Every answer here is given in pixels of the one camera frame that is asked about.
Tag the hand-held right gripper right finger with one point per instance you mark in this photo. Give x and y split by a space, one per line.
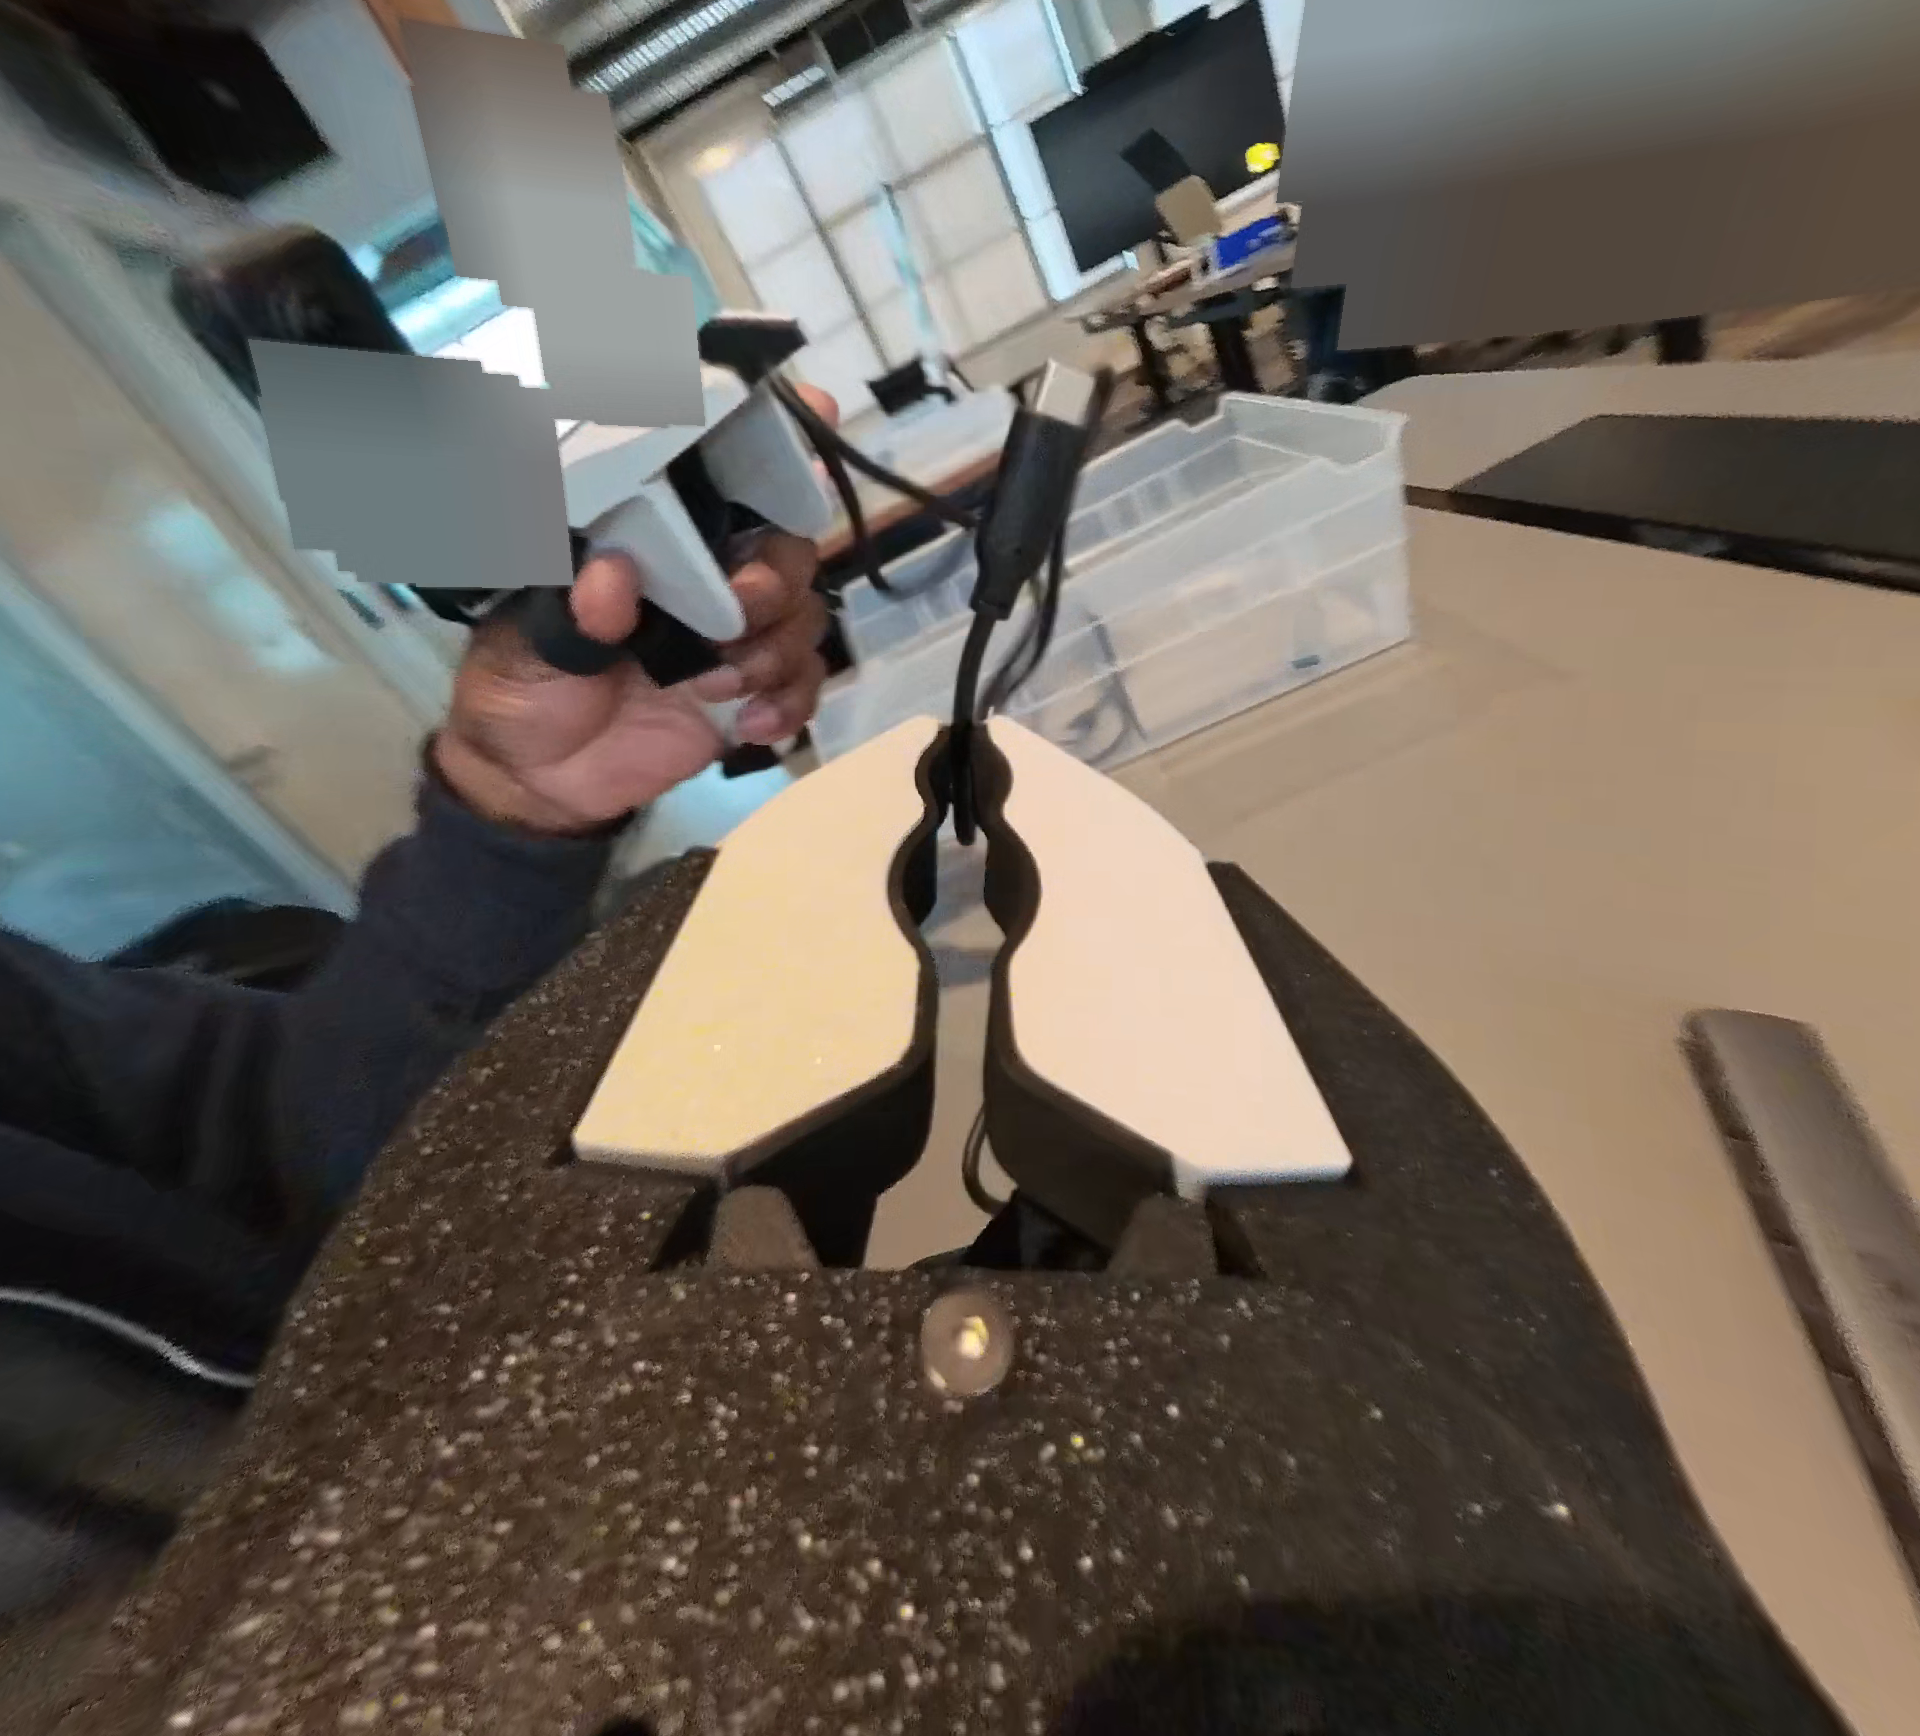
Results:
1170 986

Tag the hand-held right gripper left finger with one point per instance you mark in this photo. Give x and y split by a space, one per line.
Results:
765 986

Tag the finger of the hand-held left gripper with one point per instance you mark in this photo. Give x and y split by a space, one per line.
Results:
782 463

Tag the grey usb hub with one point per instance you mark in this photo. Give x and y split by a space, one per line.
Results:
1831 1226

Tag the person's left forearm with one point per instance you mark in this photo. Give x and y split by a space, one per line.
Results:
270 1017

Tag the person's left hand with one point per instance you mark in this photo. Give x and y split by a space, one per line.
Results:
587 730

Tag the black office chair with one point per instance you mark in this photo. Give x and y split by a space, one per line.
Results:
906 383

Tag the clear plastic bin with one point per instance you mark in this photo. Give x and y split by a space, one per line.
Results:
1229 552

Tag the black monitor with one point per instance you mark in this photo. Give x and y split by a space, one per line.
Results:
1157 134

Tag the black desk mat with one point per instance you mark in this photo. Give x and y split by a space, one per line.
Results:
1711 491

